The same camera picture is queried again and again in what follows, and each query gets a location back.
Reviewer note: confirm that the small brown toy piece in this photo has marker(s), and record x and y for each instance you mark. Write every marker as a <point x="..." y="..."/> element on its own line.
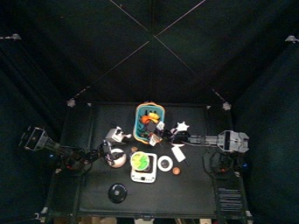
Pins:
<point x="134" y="149"/>

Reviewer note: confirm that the white star-shaped toy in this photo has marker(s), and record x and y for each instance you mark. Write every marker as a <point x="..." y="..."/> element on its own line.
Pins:
<point x="182" y="127"/>

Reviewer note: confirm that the white grey toy appliance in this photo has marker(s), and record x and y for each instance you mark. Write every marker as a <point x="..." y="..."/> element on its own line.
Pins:
<point x="116" y="134"/>

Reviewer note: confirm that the yellow toy food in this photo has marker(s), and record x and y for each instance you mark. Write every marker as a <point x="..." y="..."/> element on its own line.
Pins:
<point x="154" y="115"/>

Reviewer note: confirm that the grey frame corner bracket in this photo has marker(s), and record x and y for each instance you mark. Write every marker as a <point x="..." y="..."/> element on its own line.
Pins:
<point x="292" y="38"/>
<point x="72" y="102"/>
<point x="226" y="106"/>
<point x="15" y="37"/>

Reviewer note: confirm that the cream white toy pot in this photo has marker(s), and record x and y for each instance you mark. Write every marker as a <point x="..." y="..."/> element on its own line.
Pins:
<point x="118" y="159"/>

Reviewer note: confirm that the black round pot lid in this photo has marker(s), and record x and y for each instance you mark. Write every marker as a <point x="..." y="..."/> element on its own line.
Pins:
<point x="118" y="193"/>

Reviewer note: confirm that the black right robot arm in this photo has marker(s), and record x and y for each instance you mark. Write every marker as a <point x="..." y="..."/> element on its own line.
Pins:
<point x="233" y="141"/>

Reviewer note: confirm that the white kitchen scale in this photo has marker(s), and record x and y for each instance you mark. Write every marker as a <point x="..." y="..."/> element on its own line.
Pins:
<point x="145" y="175"/>

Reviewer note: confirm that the green yellow toy plate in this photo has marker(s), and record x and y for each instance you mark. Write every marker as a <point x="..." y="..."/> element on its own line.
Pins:
<point x="140" y="161"/>

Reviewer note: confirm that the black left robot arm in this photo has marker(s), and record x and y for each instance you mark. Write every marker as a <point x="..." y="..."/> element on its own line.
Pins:
<point x="58" y="148"/>

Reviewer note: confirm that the white flat card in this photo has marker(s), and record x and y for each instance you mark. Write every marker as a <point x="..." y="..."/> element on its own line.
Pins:
<point x="178" y="153"/>

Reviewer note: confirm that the white packet in basket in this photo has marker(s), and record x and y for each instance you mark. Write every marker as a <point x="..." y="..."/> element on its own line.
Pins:
<point x="156" y="140"/>

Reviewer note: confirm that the teal basket with orange rim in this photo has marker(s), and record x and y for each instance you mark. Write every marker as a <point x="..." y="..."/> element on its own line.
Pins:
<point x="149" y="115"/>

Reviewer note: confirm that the white text label sticker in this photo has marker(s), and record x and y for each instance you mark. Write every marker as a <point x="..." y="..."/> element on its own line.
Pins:
<point x="230" y="200"/>

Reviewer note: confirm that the orange toy food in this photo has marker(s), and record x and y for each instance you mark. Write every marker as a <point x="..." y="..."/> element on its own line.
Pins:
<point x="148" y="119"/>

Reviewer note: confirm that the small orange brown ball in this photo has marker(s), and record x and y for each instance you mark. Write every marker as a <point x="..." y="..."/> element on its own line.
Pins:
<point x="177" y="171"/>

